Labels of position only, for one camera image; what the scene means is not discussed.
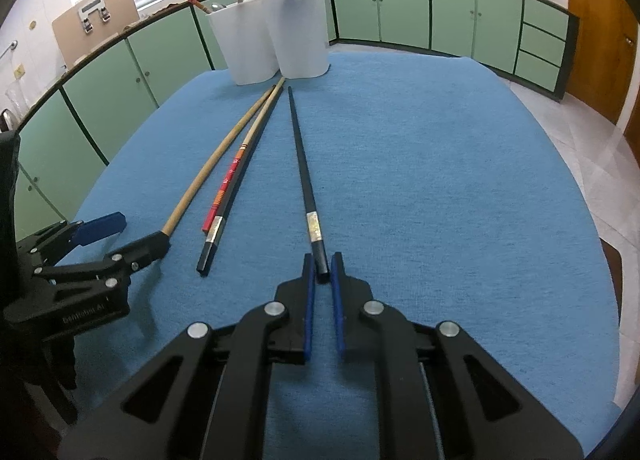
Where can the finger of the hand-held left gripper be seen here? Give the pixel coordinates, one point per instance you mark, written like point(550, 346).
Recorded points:
point(147, 250)
point(102, 226)

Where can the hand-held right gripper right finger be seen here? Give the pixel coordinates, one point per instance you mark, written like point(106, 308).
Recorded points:
point(338, 320)

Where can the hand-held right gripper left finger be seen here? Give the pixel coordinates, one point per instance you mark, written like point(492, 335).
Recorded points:
point(309, 320)

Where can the black chopstick silver band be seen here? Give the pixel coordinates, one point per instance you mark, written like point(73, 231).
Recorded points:
point(227, 212)
point(305, 180)

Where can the metal spoon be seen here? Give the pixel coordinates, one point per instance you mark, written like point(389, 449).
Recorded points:
point(218, 6)

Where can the white plastic utensil holder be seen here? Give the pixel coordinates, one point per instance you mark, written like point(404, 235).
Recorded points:
point(300, 35)

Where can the black electric kettle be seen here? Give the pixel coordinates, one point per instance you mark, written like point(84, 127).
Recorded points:
point(7, 121)

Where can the clear glass pitcher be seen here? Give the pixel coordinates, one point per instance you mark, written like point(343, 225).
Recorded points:
point(16, 101)

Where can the blue table cloth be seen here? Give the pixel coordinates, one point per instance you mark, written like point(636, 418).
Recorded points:
point(425, 190)

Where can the wooden board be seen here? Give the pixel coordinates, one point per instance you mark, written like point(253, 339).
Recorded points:
point(120, 25)

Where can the metal towel bar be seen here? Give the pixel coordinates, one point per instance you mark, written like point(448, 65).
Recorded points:
point(9, 46)

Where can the green base cabinets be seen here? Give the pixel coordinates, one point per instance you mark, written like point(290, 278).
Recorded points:
point(400, 10)

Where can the green cabinet drawer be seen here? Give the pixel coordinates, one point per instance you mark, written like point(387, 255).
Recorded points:
point(546, 12)
point(541, 42)
point(536, 71)

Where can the brown wooden door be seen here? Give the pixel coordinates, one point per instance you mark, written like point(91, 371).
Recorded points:
point(600, 30)

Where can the yellowed wall socket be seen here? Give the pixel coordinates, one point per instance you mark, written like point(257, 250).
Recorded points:
point(18, 71)

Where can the white clip bracket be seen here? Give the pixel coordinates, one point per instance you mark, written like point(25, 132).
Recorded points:
point(93, 12)

